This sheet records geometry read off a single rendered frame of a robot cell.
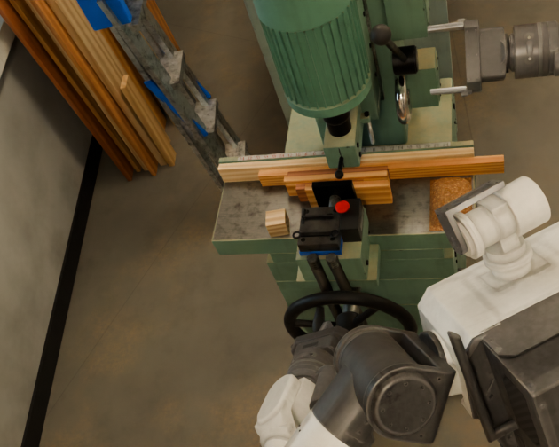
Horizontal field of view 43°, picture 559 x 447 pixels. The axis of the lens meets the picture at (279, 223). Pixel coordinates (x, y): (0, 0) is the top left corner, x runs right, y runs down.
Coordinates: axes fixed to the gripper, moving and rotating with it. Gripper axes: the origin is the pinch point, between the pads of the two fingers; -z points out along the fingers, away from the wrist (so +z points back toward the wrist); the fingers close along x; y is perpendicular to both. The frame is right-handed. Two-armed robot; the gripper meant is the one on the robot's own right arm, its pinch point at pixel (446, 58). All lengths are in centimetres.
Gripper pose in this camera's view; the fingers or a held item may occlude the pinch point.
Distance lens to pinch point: 128.7
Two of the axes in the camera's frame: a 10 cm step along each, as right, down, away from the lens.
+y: 2.8, -1.1, 9.6
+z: 9.6, -0.4, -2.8
